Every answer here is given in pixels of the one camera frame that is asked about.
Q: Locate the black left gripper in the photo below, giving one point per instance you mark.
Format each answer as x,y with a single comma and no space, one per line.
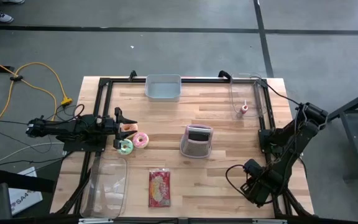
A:
109,127

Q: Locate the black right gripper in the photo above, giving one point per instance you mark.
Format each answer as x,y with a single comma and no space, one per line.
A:
258,191

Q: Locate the green frosted toy donut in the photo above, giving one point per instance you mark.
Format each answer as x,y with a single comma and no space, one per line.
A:
128,151

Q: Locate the pink frosted toy donut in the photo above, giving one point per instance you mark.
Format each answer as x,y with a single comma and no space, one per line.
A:
145,143

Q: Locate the red snack packet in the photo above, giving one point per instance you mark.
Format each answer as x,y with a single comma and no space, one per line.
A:
159,188

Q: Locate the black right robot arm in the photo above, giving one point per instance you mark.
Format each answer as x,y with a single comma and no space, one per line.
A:
300,137

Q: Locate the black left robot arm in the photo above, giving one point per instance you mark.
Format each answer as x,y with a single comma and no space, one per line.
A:
73,127

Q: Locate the orange frosted toy donut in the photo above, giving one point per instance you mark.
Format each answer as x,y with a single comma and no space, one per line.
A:
132,127

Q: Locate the grey plastic bin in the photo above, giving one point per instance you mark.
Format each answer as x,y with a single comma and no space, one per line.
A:
163,90

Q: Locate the clear plastic container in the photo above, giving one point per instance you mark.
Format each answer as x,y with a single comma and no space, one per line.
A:
107,186
250,90

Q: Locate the black beam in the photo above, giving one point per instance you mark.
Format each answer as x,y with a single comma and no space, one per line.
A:
23,182

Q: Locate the dark metal stand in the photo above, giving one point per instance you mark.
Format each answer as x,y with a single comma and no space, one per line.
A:
356,140

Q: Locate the white labelled box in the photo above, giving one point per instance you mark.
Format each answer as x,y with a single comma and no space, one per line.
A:
26,202

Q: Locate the person's shoe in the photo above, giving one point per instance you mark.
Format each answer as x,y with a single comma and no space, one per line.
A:
2,17
12,1

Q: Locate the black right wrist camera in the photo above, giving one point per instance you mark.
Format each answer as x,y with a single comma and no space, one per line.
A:
252,166

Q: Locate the silver table bracket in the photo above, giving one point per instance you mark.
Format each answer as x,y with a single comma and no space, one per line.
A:
95,221
269,221

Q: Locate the black frame clamp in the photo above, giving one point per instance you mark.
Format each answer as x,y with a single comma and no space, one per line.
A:
132,75
224,74

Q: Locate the black aluminium table frame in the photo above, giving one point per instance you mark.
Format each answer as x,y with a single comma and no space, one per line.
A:
204,81

